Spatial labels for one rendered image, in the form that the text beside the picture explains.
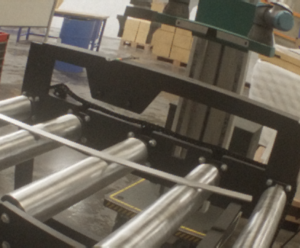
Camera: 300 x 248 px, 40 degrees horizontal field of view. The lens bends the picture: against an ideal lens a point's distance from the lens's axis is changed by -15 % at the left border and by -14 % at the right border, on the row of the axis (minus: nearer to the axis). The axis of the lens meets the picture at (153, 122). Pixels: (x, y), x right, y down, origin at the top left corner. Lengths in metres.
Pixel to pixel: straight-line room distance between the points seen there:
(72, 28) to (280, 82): 3.58
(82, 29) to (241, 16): 4.94
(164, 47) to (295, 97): 5.65
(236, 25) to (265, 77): 2.75
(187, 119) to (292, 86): 2.52
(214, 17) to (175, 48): 7.60
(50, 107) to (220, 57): 1.01
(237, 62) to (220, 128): 0.38
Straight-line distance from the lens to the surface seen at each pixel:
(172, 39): 10.05
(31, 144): 1.57
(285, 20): 2.12
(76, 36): 7.11
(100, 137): 1.90
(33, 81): 2.07
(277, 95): 5.03
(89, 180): 1.37
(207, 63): 2.55
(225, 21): 2.42
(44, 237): 0.97
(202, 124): 2.59
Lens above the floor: 1.46
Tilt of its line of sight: 16 degrees down
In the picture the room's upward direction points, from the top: 14 degrees clockwise
